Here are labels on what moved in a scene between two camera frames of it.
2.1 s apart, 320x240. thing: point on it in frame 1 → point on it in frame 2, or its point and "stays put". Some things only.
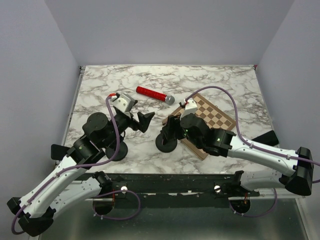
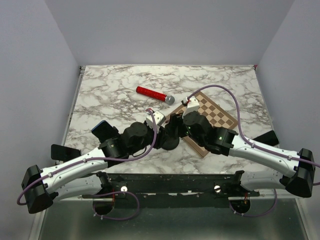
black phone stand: (169, 146) stays put
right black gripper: (173, 121) stays put
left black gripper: (144, 120) → (161, 136)
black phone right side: (269, 138) stays put
